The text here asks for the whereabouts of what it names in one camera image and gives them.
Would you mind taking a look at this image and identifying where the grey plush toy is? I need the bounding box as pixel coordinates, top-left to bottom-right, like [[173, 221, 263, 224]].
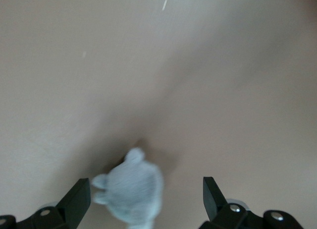
[[90, 147, 164, 229]]

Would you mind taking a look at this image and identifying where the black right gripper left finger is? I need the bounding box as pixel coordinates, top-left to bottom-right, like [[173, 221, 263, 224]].
[[0, 177, 91, 229]]

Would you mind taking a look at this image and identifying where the brown table cover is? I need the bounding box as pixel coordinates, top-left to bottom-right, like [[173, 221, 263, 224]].
[[0, 0, 317, 229]]

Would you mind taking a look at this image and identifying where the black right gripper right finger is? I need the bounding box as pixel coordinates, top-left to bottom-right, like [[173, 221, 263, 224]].
[[199, 176, 304, 229]]

